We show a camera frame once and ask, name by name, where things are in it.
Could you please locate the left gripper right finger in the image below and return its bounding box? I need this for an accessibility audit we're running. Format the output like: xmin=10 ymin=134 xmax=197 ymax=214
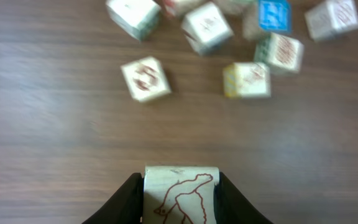
xmin=214 ymin=172 xmax=273 ymax=224

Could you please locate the wooden block red scribble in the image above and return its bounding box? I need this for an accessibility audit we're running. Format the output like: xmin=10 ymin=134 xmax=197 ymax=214
xmin=254 ymin=33 xmax=304 ymax=75

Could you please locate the wooden block bear drawing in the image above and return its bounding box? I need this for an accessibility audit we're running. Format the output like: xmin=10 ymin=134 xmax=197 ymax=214
xmin=142 ymin=166 xmax=219 ymax=224

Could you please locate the wooden block yellow W side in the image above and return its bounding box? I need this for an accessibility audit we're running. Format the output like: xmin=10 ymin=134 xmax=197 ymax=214
xmin=121 ymin=56 xmax=172 ymax=103

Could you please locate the wooden block yellow S side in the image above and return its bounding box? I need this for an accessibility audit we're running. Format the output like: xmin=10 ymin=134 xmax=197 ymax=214
xmin=223 ymin=62 xmax=271 ymax=98

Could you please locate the wooden block green side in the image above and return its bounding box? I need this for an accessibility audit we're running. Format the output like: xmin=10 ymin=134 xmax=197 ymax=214
xmin=106 ymin=0 xmax=161 ymax=41

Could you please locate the wooden block blue L side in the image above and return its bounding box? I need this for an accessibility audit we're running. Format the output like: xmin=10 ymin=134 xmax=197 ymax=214
xmin=181 ymin=2 xmax=234 ymax=55

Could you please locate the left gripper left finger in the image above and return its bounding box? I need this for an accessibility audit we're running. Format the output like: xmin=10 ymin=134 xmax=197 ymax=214
xmin=83 ymin=173 xmax=144 ymax=224

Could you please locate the blue H letter block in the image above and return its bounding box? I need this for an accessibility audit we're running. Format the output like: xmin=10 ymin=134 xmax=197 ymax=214
xmin=242 ymin=0 xmax=292 ymax=41

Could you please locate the wooden block blue R side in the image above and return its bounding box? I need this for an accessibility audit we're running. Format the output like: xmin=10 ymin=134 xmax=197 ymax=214
xmin=305 ymin=0 xmax=358 ymax=42

